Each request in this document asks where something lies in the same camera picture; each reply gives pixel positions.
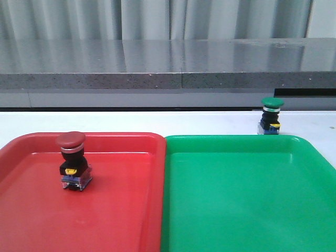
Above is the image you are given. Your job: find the red mushroom push button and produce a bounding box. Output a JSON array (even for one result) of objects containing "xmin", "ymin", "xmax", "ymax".
[{"xmin": 56, "ymin": 131, "xmax": 92, "ymax": 191}]

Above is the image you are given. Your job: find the white pleated curtain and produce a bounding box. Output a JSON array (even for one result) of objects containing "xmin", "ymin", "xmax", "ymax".
[{"xmin": 1, "ymin": 1, "xmax": 335, "ymax": 40}]

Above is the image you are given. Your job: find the red plastic tray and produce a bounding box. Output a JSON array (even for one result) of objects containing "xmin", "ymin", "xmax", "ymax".
[{"xmin": 1, "ymin": 132, "xmax": 166, "ymax": 251}]

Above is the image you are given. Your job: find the green mushroom push button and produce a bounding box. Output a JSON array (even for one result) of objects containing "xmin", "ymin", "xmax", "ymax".
[{"xmin": 258, "ymin": 97, "xmax": 284, "ymax": 135}]

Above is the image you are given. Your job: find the green plastic tray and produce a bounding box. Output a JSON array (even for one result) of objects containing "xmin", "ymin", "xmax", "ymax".
[{"xmin": 161, "ymin": 135, "xmax": 335, "ymax": 251}]

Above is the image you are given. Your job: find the grey granite counter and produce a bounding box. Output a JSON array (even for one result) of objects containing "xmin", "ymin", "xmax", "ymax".
[{"xmin": 1, "ymin": 38, "xmax": 335, "ymax": 110}]

